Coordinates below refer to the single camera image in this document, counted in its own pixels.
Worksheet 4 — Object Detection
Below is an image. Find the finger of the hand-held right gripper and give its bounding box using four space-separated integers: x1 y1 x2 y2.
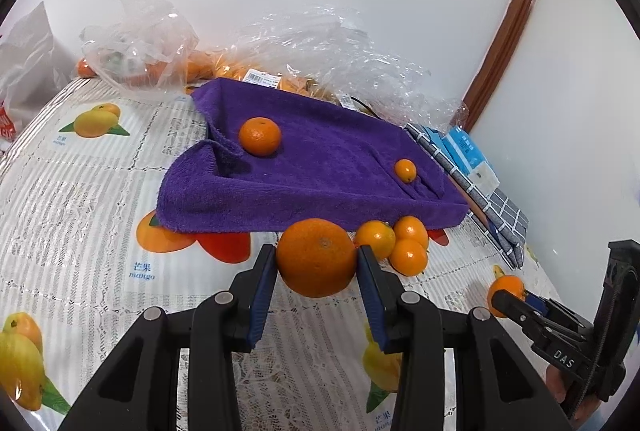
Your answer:
491 289 551 344
525 292 593 329

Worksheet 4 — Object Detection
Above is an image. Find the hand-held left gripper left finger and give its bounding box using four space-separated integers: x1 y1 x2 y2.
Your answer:
57 243 278 431

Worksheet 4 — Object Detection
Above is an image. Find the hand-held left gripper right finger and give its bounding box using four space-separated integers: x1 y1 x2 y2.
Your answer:
356 245 576 431

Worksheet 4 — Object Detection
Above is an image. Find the small orange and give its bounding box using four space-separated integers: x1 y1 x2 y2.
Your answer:
354 220 397 261
389 237 429 276
488 274 527 318
392 215 430 249
394 158 418 184

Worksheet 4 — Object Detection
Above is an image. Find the large orange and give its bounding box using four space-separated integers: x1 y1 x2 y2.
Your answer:
276 218 358 298

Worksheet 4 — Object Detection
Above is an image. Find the purple towel-lined tray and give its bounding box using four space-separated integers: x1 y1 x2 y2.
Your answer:
156 78 470 234

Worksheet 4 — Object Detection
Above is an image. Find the person's right hand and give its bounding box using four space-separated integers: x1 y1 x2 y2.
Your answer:
544 363 603 423

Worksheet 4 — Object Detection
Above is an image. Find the grey checked cloth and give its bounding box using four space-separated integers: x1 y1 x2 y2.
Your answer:
405 124 530 269

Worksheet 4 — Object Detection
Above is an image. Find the blue tissue pack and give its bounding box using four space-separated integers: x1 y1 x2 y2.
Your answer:
442 126 501 194

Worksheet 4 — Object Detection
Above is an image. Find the medium orange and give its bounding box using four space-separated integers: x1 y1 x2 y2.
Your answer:
238 116 282 157

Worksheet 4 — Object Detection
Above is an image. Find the fruit print tablecloth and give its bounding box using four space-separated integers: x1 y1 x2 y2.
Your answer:
0 76 566 431

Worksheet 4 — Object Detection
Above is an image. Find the clear plastic bag of oranges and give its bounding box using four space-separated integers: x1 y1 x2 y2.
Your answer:
187 6 471 132

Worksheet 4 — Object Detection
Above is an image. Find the small crumpled clear plastic bag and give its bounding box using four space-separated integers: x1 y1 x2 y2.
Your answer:
79 0 201 99

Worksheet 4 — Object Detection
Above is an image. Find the white plastic bag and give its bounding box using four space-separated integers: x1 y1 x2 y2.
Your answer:
0 1 71 152

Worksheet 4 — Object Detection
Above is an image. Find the brown wooden door frame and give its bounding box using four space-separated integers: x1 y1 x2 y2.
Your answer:
460 0 552 132

